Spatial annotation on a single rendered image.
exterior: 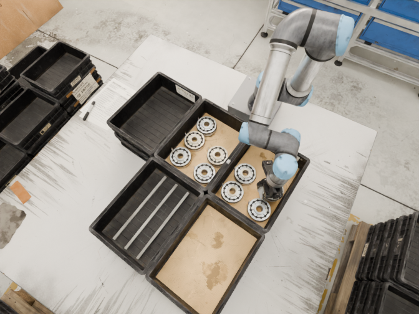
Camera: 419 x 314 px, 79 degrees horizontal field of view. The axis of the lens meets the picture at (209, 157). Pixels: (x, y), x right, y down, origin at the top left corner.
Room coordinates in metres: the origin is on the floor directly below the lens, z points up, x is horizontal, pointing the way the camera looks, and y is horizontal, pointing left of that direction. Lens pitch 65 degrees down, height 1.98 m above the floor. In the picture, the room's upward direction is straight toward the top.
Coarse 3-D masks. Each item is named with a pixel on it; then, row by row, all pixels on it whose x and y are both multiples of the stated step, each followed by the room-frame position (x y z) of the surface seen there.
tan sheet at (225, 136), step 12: (216, 120) 0.74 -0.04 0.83; (216, 132) 0.66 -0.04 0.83; (228, 132) 0.67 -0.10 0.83; (180, 144) 0.59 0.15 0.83; (216, 144) 0.60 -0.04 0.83; (228, 144) 0.60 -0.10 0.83; (168, 156) 0.52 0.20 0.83; (180, 156) 0.52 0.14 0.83; (192, 156) 0.53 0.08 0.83; (204, 156) 0.53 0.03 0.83; (216, 156) 0.53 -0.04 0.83; (192, 168) 0.46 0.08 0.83; (216, 168) 0.46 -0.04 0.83
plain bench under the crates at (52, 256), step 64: (128, 64) 1.25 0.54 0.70; (192, 64) 1.25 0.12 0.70; (64, 128) 0.76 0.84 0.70; (320, 128) 0.77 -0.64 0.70; (64, 192) 0.38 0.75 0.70; (320, 192) 0.39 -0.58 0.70; (0, 256) 0.07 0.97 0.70; (64, 256) 0.07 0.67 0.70; (256, 256) 0.07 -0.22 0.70; (320, 256) 0.08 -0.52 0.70
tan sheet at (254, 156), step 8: (248, 152) 0.55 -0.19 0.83; (256, 152) 0.55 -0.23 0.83; (264, 152) 0.55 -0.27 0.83; (240, 160) 0.51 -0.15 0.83; (248, 160) 0.51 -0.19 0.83; (256, 160) 0.51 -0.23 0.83; (272, 160) 0.51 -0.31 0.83; (256, 168) 0.46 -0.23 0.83; (232, 176) 0.42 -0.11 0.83; (256, 176) 0.42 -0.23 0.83; (264, 176) 0.42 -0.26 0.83; (288, 184) 0.38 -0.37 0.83; (232, 192) 0.35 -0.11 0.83; (248, 192) 0.35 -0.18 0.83; (256, 192) 0.35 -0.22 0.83; (248, 200) 0.31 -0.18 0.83; (280, 200) 0.31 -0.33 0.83; (240, 208) 0.27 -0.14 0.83; (256, 208) 0.27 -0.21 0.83; (272, 208) 0.27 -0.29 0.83; (248, 216) 0.23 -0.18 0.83; (264, 224) 0.20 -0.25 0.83
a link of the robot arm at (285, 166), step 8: (280, 160) 0.34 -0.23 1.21; (288, 160) 0.34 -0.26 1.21; (296, 160) 0.36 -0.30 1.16; (272, 168) 0.33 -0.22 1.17; (280, 168) 0.31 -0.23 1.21; (288, 168) 0.31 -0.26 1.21; (296, 168) 0.31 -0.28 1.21; (272, 176) 0.31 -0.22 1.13; (280, 176) 0.30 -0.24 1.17; (288, 176) 0.29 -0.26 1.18; (280, 184) 0.29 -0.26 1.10
